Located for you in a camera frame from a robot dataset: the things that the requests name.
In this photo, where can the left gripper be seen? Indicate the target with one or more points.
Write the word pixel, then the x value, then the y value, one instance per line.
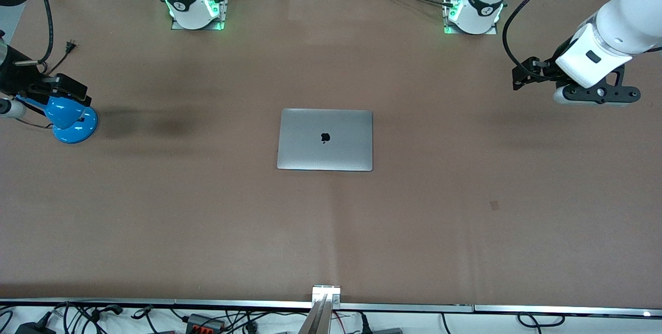
pixel 547 71

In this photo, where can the silver grey laptop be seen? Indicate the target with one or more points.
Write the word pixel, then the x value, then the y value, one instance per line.
pixel 326 140

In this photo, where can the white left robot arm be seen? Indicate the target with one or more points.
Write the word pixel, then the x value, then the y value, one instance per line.
pixel 626 24

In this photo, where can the brown table cover mat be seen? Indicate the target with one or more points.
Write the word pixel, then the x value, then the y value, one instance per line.
pixel 331 230

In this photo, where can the black orange connector box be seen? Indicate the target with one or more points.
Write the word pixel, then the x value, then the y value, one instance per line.
pixel 204 322

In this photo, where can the blue desk lamp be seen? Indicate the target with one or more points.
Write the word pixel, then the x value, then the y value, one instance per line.
pixel 72 122

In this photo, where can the black power adapter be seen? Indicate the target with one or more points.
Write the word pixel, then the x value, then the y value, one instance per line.
pixel 33 329

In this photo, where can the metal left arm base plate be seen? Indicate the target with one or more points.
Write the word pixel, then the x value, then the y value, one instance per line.
pixel 449 28

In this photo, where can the aluminium table edge rail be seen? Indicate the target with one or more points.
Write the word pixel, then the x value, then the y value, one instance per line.
pixel 414 307

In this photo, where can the aluminium camera post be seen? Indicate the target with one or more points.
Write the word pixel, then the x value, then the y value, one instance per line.
pixel 320 318

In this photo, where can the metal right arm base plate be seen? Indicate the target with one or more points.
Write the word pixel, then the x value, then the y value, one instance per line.
pixel 220 16

